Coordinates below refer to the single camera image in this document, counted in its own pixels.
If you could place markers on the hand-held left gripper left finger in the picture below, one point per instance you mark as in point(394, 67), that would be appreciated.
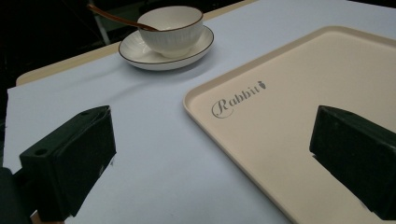
point(71, 161)

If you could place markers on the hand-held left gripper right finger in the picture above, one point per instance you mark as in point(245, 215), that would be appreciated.
point(358, 152)

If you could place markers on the beige plastic tray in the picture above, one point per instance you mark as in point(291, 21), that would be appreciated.
point(299, 130)

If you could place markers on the pale blue table mat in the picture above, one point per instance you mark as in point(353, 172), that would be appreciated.
point(155, 149)

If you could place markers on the white saucer with brown rim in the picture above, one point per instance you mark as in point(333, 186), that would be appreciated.
point(140, 53)

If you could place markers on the metal stand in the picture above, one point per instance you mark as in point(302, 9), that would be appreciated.
point(101, 26)

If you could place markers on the brown spoon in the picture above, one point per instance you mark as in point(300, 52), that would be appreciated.
point(118, 18)

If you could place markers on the white ribbed bowl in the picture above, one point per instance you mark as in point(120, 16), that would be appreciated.
point(174, 31)

